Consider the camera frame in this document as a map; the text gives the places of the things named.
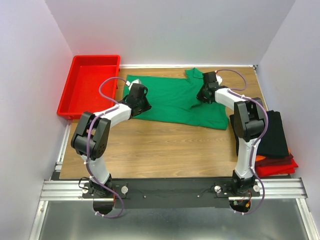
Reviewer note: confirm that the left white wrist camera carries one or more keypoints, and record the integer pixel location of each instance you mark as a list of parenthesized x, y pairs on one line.
[(129, 84)]

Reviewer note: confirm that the orange folded t shirt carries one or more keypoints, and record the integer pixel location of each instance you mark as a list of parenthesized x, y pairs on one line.
[(261, 157)]

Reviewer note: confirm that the aluminium frame rail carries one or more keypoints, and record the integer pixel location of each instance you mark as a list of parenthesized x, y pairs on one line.
[(63, 214)]

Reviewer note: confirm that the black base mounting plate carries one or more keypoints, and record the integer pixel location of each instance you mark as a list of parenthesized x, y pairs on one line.
[(169, 193)]

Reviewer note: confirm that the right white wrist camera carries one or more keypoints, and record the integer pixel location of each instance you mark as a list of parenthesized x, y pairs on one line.
[(219, 79)]

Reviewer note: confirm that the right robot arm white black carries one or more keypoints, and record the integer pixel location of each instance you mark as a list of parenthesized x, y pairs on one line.
[(250, 121)]

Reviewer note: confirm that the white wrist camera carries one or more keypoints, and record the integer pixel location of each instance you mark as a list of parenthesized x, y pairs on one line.
[(219, 79), (129, 84)]

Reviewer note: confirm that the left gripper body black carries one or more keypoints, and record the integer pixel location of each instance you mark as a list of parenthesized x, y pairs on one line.
[(144, 104)]

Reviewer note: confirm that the black folded t shirt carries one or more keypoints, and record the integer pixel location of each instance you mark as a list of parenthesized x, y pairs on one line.
[(273, 144)]

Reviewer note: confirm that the red plastic bin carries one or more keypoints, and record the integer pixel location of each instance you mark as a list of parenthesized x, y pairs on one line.
[(81, 90)]

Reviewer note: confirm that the green polo shirt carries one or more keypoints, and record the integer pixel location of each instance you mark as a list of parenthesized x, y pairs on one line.
[(174, 100)]

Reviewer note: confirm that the dark red folded t shirt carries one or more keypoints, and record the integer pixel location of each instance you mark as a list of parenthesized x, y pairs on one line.
[(267, 161)]

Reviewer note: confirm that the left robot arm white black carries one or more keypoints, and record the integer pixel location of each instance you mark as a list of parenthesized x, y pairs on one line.
[(92, 133)]

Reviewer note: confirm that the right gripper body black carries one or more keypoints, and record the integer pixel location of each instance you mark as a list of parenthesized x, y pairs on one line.
[(201, 95)]

